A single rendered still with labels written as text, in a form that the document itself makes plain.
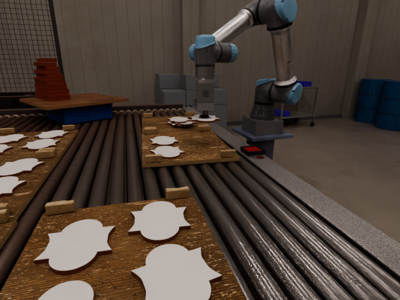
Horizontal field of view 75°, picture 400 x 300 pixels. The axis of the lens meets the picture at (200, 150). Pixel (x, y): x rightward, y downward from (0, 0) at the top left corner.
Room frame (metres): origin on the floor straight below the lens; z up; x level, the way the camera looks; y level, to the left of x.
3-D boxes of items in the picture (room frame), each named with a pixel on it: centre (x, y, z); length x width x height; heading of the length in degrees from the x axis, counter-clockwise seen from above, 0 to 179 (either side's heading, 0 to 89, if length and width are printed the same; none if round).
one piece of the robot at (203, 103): (1.04, -0.01, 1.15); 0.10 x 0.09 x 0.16; 97
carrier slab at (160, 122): (1.47, 0.16, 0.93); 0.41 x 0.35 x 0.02; 13
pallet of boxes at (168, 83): (4.61, 0.16, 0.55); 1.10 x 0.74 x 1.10; 108
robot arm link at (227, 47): (1.12, -0.08, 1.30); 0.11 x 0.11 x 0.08; 42
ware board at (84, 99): (1.72, 0.83, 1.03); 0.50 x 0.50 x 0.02; 47
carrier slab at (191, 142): (1.06, 0.07, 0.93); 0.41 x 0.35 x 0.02; 12
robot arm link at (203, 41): (1.04, -0.02, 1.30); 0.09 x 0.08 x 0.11; 132
